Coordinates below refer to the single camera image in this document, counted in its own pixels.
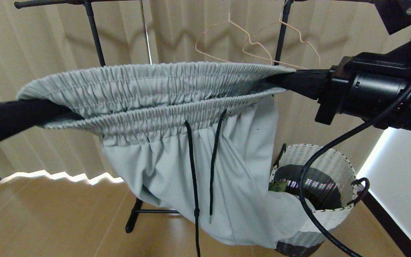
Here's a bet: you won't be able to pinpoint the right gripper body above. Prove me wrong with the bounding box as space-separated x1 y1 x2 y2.
314 66 411 126

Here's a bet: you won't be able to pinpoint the pink clothes hanger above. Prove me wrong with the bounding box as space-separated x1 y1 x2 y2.
242 12 321 70
195 12 274 65

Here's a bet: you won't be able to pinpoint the pale grey shorts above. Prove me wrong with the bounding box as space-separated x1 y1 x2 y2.
16 61 316 257

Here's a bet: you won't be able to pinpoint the white laundry basket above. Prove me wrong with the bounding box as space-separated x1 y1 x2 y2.
270 143 371 257

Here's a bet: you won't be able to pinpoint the black clothes rack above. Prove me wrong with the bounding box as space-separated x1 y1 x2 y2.
14 0 377 233

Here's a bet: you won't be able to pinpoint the green garment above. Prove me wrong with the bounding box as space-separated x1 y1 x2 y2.
268 180 288 193

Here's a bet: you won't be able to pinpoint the beige curtain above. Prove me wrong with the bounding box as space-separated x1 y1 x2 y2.
0 0 411 184

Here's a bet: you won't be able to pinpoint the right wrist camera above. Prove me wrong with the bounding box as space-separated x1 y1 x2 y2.
345 0 411 77

